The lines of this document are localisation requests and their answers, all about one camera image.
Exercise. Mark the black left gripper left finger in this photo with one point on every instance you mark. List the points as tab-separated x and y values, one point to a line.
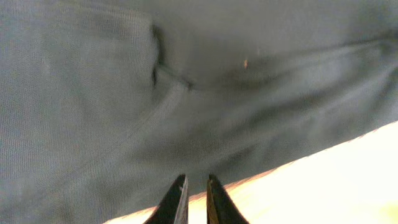
173	208

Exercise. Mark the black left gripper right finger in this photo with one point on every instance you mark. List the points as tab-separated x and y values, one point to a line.
220	209

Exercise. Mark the black t-shirt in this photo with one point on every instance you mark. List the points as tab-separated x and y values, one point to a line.
105	103

